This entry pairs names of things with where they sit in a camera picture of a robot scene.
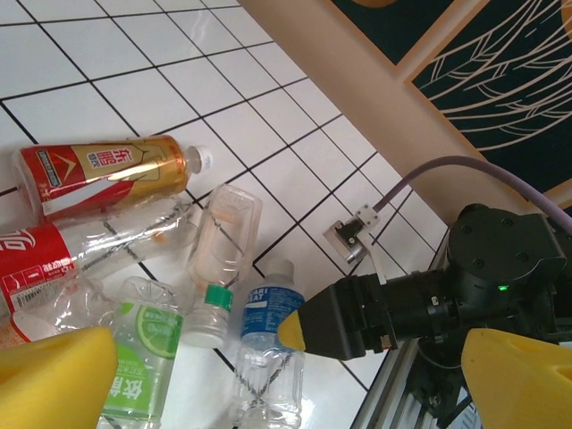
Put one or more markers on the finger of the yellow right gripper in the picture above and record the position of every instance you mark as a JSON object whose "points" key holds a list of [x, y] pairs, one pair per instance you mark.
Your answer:
{"points": [[344, 322]]}

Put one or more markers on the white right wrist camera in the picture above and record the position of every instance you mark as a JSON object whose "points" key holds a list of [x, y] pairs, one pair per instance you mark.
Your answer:
{"points": [[348, 237]]}

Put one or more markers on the blue label sports drink bottle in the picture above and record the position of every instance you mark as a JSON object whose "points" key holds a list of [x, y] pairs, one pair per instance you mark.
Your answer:
{"points": [[268, 313]]}

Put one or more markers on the green lime label bottle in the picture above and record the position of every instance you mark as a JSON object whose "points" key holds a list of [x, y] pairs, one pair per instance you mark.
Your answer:
{"points": [[143, 357]]}

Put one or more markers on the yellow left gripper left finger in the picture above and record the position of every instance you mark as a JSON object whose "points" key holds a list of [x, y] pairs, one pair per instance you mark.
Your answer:
{"points": [[49, 384]]}

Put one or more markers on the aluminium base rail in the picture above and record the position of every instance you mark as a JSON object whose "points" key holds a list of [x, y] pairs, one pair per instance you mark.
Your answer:
{"points": [[389, 389]]}

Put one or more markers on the clear red label cola bottle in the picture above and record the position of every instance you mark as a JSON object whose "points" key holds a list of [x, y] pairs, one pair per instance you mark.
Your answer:
{"points": [[36, 263]]}

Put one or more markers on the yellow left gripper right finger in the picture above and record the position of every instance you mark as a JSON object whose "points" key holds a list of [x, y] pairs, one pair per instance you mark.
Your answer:
{"points": [[523, 384]]}

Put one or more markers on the gold red energy drink bottle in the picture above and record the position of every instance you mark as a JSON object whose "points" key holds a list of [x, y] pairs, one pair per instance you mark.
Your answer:
{"points": [[98, 170]]}

